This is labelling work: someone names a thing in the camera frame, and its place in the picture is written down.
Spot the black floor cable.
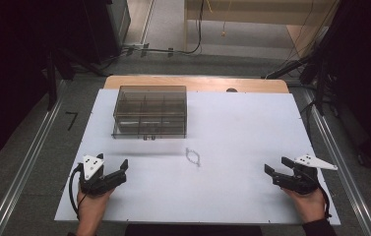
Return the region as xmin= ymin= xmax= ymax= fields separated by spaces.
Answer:
xmin=100 ymin=0 xmax=207 ymax=72

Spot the metal floor rail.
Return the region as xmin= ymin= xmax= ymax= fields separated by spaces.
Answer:
xmin=300 ymin=88 xmax=371 ymax=236
xmin=0 ymin=80 xmax=69 ymax=236

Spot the dark cabinet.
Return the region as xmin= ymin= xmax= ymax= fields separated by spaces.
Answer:
xmin=81 ymin=0 xmax=132 ymax=65

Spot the black stand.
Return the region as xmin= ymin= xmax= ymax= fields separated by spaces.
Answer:
xmin=261 ymin=48 xmax=341 ymax=116
xmin=43 ymin=45 xmax=108 ymax=112

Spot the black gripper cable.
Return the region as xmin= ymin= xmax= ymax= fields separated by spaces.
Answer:
xmin=68 ymin=162 xmax=85 ymax=220
xmin=316 ymin=182 xmax=334 ymax=220

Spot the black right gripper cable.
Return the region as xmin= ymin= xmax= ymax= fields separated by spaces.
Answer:
xmin=316 ymin=182 xmax=334 ymax=220

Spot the person's right hand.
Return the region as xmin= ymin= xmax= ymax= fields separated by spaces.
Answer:
xmin=281 ymin=187 xmax=327 ymax=224

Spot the white board table cover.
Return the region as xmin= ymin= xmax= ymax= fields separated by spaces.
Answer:
xmin=54 ymin=88 xmax=341 ymax=226

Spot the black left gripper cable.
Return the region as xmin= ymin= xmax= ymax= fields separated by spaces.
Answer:
xmin=68 ymin=162 xmax=85 ymax=220

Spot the person's left hand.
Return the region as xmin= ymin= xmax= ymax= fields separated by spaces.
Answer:
xmin=76 ymin=187 xmax=116 ymax=221

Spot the clear plastic drawer organizer box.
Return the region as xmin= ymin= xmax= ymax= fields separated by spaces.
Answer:
xmin=111 ymin=85 xmax=188 ymax=141

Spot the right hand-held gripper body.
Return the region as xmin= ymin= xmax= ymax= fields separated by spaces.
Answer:
xmin=271 ymin=153 xmax=339 ymax=196

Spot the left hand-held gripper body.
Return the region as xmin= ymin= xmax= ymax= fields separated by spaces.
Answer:
xmin=79 ymin=154 xmax=128 ymax=198

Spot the yellow hanging cable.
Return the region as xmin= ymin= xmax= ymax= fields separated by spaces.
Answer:
xmin=206 ymin=0 xmax=233 ymax=37

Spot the light wooden desk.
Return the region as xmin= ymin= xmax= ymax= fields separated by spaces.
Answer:
xmin=183 ymin=0 xmax=341 ymax=58

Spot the wooden table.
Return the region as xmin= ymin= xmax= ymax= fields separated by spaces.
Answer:
xmin=102 ymin=75 xmax=290 ymax=94

